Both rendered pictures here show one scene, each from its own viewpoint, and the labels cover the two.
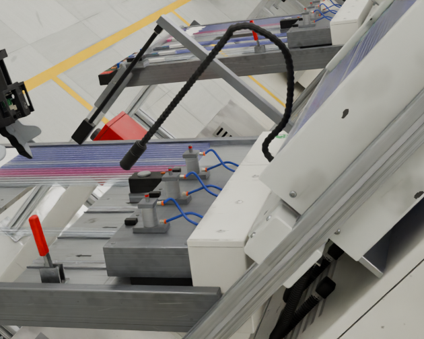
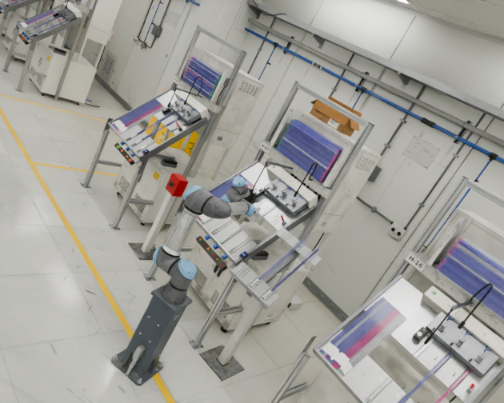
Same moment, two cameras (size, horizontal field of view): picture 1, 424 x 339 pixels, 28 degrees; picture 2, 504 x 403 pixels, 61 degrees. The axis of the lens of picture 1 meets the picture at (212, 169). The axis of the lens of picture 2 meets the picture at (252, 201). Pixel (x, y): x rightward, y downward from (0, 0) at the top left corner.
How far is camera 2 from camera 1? 250 cm
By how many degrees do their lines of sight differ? 47
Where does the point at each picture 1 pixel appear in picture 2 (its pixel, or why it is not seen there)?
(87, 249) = (274, 214)
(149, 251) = (300, 207)
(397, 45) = (343, 157)
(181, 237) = (301, 201)
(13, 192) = not seen: hidden behind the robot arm
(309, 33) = (194, 117)
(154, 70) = (152, 152)
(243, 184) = (293, 184)
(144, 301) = (304, 216)
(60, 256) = (272, 219)
